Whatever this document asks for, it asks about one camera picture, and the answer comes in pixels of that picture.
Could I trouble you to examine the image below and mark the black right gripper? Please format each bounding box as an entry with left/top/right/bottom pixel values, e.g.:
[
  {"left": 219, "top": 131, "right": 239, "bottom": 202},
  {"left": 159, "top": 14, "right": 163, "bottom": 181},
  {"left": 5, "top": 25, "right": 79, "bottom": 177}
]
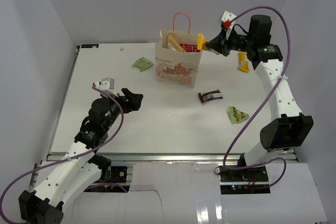
[{"left": 206, "top": 27, "right": 254, "bottom": 57}]

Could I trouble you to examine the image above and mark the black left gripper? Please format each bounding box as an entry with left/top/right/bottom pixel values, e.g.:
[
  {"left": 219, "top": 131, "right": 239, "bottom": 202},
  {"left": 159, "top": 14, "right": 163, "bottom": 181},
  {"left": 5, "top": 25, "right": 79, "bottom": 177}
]
[{"left": 101, "top": 88, "right": 143, "bottom": 131}]

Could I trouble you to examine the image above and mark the yellow snack bar wrapper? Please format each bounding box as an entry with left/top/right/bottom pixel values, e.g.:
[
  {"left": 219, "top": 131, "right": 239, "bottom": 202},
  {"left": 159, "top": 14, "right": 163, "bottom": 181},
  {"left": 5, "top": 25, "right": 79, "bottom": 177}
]
[{"left": 197, "top": 33, "right": 219, "bottom": 55}]

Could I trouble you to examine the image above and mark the red foil snack packet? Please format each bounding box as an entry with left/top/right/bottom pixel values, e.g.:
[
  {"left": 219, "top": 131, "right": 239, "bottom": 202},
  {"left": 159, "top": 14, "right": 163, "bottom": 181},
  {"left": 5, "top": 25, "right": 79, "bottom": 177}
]
[{"left": 180, "top": 44, "right": 200, "bottom": 52}]

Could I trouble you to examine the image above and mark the large brown paper snack bag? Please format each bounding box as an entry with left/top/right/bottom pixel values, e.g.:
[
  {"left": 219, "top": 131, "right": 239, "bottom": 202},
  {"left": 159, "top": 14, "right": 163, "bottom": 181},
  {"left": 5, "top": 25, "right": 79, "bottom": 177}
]
[{"left": 166, "top": 33, "right": 185, "bottom": 52}]

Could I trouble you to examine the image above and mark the brown chocolate bar wrapper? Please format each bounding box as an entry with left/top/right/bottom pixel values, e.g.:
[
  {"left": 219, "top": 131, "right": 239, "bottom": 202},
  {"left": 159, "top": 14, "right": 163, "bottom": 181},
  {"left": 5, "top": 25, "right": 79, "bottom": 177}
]
[{"left": 198, "top": 89, "right": 223, "bottom": 103}]

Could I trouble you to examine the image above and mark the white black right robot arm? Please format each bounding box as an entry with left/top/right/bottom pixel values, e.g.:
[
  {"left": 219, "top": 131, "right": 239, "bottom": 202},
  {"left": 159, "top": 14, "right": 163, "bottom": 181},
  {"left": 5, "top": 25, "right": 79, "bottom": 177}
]
[{"left": 206, "top": 12, "right": 313, "bottom": 182}]

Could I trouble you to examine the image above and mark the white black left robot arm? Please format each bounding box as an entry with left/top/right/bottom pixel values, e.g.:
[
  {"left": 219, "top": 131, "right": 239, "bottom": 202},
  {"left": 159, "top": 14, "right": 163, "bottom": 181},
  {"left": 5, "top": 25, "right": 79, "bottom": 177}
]
[{"left": 18, "top": 88, "right": 143, "bottom": 223}]

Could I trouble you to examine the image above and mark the cream bear paper bag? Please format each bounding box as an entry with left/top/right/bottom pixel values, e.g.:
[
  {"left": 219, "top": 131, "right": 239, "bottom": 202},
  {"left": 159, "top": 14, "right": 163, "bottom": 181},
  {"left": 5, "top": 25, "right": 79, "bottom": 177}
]
[{"left": 155, "top": 27, "right": 202, "bottom": 88}]

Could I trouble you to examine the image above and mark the yellow snack packet far right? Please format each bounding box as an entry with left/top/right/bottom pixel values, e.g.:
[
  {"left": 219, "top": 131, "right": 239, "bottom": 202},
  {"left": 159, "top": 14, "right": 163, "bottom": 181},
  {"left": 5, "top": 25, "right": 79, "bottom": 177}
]
[{"left": 237, "top": 52, "right": 249, "bottom": 73}]

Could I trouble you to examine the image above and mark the blue logo sticker left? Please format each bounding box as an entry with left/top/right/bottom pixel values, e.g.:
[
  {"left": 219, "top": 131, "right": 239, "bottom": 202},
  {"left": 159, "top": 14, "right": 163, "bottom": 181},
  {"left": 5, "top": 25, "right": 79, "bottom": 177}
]
[{"left": 80, "top": 44, "right": 99, "bottom": 49}]

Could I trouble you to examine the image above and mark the green triangular snack packet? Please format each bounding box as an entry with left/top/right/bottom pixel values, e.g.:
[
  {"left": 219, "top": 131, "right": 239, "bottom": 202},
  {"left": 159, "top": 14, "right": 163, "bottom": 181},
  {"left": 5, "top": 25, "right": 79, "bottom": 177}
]
[{"left": 228, "top": 106, "right": 249, "bottom": 124}]

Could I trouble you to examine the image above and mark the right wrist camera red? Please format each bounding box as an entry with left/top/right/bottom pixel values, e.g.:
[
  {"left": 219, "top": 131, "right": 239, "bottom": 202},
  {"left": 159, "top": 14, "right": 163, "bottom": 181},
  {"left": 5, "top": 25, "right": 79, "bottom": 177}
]
[{"left": 220, "top": 11, "right": 236, "bottom": 28}]

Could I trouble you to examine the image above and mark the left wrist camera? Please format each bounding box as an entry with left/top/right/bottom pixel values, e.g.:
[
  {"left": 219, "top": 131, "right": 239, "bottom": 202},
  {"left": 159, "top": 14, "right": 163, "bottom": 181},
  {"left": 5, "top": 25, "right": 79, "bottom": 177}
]
[{"left": 92, "top": 78, "right": 118, "bottom": 97}]

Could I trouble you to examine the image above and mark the aluminium frame rail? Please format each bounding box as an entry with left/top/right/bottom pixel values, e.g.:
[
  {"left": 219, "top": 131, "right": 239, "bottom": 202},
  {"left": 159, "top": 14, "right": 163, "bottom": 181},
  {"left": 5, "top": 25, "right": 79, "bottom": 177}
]
[{"left": 46, "top": 152, "right": 298, "bottom": 165}]

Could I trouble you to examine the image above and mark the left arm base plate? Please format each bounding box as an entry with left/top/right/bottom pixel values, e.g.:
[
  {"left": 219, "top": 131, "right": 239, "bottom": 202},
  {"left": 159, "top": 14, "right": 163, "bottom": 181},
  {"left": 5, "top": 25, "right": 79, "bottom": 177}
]
[{"left": 106, "top": 166, "right": 128, "bottom": 183}]

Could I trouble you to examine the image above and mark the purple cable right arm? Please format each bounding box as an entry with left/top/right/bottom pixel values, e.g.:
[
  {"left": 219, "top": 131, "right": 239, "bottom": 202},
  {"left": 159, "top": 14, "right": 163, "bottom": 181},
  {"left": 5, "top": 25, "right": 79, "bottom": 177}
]
[{"left": 214, "top": 6, "right": 291, "bottom": 190}]

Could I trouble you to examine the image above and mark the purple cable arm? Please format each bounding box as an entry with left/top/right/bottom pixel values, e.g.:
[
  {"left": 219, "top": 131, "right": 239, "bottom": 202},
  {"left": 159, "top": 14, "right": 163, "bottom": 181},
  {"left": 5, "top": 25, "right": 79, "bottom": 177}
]
[
  {"left": 214, "top": 6, "right": 291, "bottom": 190},
  {"left": 0, "top": 83, "right": 130, "bottom": 223}
]

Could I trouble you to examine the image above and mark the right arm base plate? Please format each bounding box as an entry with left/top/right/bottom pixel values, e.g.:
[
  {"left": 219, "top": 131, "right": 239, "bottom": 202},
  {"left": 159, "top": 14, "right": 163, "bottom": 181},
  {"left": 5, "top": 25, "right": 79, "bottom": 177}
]
[{"left": 218, "top": 166, "right": 268, "bottom": 183}]

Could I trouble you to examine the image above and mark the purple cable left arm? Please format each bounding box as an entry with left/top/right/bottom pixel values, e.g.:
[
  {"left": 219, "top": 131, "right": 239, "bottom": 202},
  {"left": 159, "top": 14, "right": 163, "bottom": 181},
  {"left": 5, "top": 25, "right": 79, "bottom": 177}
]
[{"left": 0, "top": 83, "right": 130, "bottom": 223}]

